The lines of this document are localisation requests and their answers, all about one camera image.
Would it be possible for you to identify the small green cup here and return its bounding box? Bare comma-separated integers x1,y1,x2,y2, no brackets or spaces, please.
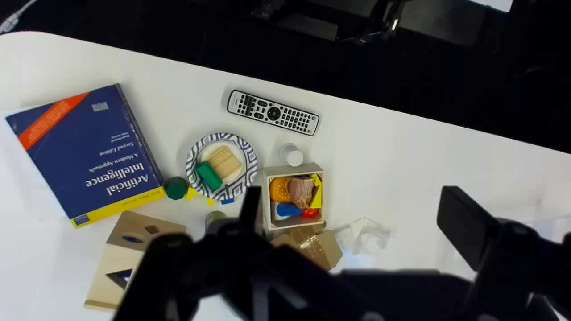
162,175,190,202

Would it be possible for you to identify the blue Artificial Intelligence textbook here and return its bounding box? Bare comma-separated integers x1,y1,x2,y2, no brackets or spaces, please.
5,82,167,230

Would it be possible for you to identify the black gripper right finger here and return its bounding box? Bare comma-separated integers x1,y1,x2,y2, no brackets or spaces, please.
435,186,571,321

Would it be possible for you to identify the blue toy piece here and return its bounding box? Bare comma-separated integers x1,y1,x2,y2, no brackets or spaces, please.
273,202,305,221

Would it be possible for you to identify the black white remote control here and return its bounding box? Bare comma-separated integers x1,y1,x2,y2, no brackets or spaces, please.
224,88,321,138

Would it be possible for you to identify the green toy block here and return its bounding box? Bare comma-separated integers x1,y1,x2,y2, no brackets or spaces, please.
194,161,224,193

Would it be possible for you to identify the blue patterned white plate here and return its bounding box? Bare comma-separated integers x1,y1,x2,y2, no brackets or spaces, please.
183,131,260,204

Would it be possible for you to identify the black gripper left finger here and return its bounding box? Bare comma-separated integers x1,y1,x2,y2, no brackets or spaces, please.
112,186,381,321

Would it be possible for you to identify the tan wooden toy block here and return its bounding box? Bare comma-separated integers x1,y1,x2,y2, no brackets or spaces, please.
201,145,246,184

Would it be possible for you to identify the wooden box of toys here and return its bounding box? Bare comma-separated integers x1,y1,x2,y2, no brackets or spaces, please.
260,163,328,234

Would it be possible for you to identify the orange toy piece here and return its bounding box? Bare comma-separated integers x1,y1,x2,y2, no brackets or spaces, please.
269,177,292,204

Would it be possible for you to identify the wooden shape sorter cube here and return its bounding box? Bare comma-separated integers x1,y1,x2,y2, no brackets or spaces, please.
83,211,189,314

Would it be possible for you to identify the clear plastic bag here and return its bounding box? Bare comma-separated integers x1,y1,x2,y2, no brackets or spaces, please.
335,216,392,257

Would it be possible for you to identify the yellow toy piece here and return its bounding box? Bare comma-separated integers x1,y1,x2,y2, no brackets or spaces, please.
308,173,324,207

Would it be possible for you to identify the small white cup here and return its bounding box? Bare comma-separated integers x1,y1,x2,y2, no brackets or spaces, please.
283,145,306,168

